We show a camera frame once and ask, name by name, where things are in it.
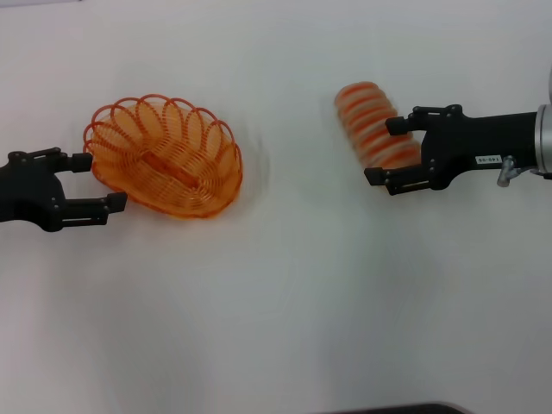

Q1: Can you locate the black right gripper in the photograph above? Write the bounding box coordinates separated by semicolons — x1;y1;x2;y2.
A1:
363;103;538;198

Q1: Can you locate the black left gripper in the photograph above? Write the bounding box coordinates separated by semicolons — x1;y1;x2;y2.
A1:
0;147;129;235

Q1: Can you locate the orange striped bread loaf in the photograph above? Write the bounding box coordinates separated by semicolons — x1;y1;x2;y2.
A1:
334;80;422;173

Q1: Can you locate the orange wire basket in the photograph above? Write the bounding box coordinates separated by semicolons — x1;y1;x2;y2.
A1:
82;93;244;220

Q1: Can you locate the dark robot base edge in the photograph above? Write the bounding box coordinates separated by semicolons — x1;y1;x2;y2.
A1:
321;402;469;414

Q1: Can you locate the grey gripper cable with connector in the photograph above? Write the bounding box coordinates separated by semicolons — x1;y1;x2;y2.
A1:
497;154;552;188

